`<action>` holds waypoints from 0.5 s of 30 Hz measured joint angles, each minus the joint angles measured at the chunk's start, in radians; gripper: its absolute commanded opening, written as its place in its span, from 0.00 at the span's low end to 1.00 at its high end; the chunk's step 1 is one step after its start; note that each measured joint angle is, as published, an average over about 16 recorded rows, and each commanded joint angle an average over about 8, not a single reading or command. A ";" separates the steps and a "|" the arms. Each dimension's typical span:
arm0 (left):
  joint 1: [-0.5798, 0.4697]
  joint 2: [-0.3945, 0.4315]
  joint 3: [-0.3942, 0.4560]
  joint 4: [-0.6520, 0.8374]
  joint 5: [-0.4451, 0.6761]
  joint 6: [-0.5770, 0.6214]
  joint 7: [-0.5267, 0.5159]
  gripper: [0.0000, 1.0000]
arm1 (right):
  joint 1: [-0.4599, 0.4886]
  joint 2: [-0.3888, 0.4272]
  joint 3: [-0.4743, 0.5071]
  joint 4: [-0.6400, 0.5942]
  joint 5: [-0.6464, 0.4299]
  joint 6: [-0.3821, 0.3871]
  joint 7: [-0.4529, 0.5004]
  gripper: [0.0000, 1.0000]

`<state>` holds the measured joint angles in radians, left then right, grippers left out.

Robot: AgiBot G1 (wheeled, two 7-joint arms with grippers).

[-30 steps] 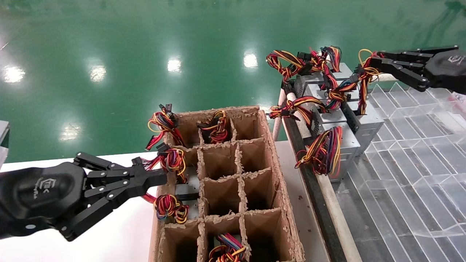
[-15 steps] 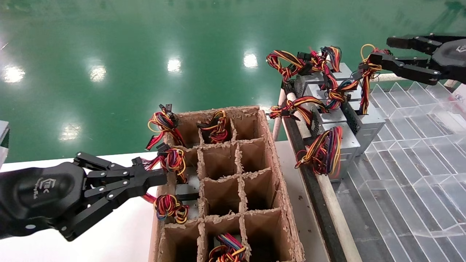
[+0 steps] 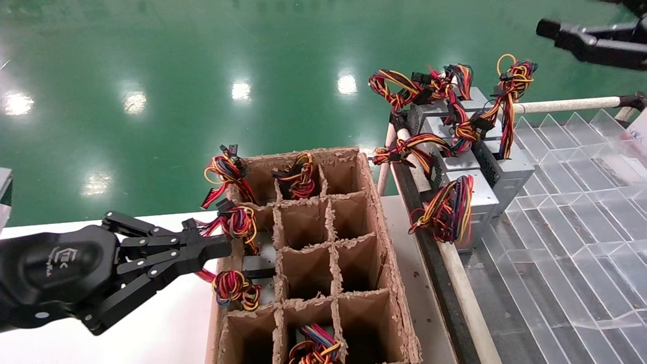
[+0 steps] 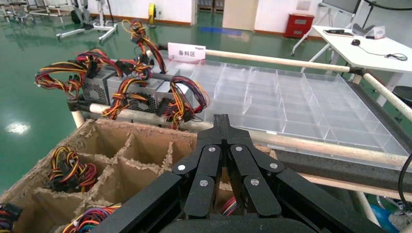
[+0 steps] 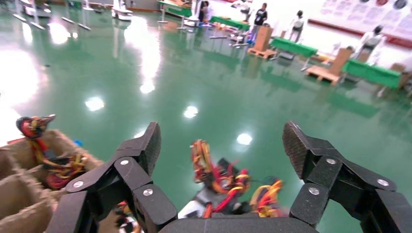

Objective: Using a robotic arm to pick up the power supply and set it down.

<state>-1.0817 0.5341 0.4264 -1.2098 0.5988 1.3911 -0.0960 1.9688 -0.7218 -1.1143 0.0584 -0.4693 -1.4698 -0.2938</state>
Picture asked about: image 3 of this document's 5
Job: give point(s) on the white printed sheet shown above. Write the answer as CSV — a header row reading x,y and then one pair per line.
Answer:
x,y
639,126

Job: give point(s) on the white rack leg tube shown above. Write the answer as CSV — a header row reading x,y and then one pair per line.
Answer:
x,y
386,172

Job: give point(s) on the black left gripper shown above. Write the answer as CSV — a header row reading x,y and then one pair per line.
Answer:
x,y
55,268

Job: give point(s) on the short white tube stub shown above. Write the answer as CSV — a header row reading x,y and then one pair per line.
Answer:
x,y
627,114

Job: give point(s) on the clear acrylic divider tray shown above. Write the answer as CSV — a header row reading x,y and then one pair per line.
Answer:
x,y
556,227

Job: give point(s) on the white padded rack bar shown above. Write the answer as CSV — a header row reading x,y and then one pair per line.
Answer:
x,y
571,105

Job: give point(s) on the long white rack rail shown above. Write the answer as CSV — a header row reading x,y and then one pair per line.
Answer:
x,y
475,303

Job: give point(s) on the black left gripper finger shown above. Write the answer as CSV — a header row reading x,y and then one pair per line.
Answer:
x,y
207,242

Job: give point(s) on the black pipe joint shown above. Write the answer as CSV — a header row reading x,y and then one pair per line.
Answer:
x,y
636,102

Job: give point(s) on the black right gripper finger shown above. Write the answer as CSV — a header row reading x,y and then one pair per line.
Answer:
x,y
566,35

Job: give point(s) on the brown cardboard divider box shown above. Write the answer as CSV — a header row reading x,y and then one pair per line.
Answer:
x,y
303,222

